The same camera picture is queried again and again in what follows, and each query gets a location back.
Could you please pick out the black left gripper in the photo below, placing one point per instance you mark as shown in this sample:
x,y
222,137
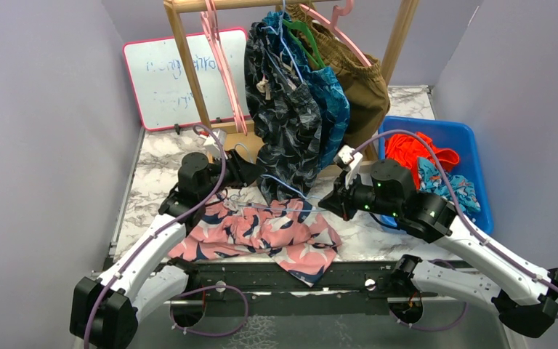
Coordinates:
x,y
244,173

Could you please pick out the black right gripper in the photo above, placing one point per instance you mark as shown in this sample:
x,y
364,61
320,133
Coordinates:
x,y
338,201

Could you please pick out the pink patterned shorts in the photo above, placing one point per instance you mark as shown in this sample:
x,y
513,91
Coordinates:
x,y
292,233

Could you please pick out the grey camo shorts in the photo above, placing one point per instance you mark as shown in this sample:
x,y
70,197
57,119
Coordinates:
x,y
286,119

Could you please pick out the orange mesh shorts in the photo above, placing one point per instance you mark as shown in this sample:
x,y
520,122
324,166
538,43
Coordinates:
x,y
410,153

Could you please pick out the pink plastic hanger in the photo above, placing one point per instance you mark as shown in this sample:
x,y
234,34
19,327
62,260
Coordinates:
x,y
240,125

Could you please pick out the thin pink wire hanger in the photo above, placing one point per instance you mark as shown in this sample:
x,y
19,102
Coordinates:
x,y
221,59

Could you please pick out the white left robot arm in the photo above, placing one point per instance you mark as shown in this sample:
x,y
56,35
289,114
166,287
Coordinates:
x,y
144,260

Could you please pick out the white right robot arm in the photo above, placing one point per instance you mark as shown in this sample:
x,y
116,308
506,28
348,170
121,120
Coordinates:
x,y
523,295

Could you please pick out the dark blue patterned shorts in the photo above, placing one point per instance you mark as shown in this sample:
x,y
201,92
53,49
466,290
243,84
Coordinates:
x,y
326,91

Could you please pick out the khaki brown shorts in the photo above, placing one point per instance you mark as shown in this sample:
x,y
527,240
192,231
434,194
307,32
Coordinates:
x,y
363,85

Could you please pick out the green hanger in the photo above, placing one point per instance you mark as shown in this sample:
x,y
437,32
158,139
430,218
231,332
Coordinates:
x,y
301,27

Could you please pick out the pink hanger under khaki shorts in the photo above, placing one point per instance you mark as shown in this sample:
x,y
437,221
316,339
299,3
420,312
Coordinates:
x,y
332,26

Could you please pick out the pink framed whiteboard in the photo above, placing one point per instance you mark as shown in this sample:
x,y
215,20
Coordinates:
x,y
161,89

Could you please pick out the blue plastic bin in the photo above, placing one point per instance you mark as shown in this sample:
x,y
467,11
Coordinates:
x,y
466,178

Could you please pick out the wooden clothes rack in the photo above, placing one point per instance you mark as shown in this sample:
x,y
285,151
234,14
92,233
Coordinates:
x,y
174,9

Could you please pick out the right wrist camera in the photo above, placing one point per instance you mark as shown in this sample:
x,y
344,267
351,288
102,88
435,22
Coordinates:
x,y
349,160

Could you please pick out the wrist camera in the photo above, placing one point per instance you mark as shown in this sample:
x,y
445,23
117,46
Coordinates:
x,y
214,145
349,160

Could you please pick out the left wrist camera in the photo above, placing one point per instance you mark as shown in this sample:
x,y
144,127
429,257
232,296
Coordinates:
x,y
214,145

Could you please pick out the black metal base rail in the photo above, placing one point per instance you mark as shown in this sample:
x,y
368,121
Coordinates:
x,y
371,288

